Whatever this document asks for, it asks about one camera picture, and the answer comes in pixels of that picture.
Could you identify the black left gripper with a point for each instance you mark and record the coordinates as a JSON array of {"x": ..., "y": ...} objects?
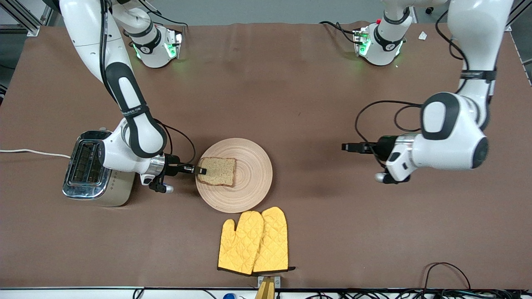
[{"x": 384, "y": 146}]

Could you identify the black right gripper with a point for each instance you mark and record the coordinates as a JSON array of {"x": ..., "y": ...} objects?
[{"x": 171, "y": 161}]

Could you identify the brown toast slice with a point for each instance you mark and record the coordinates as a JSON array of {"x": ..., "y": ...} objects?
[{"x": 220, "y": 172}]

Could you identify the round wooden plate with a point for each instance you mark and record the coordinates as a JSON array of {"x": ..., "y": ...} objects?
[{"x": 249, "y": 187}]

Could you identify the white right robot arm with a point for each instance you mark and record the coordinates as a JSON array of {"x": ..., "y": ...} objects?
[{"x": 83, "y": 33}]

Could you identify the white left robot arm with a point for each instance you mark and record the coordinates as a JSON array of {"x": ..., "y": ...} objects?
[{"x": 457, "y": 141}]

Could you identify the yellow quilted oven mitt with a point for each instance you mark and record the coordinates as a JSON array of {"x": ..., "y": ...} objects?
[
  {"x": 274, "y": 241},
  {"x": 239, "y": 249}
]

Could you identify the green-lit base control box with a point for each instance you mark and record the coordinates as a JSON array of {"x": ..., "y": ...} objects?
[
  {"x": 360, "y": 41},
  {"x": 173, "y": 43}
]

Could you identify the chrome and beige toaster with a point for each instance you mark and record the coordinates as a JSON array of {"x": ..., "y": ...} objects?
[{"x": 83, "y": 166}]

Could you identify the small white paper scrap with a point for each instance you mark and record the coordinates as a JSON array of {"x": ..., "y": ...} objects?
[{"x": 422, "y": 35}]

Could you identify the wooden stick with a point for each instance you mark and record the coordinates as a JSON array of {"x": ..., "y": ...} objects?
[{"x": 266, "y": 290}]

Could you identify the black caster wheel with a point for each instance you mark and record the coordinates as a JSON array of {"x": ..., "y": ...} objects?
[{"x": 429, "y": 10}]

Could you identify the small metal bracket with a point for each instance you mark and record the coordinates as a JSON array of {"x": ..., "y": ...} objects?
[{"x": 277, "y": 282}]

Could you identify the aluminium frame profile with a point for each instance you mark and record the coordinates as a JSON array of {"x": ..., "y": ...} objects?
[
  {"x": 33, "y": 30},
  {"x": 521, "y": 8}
]

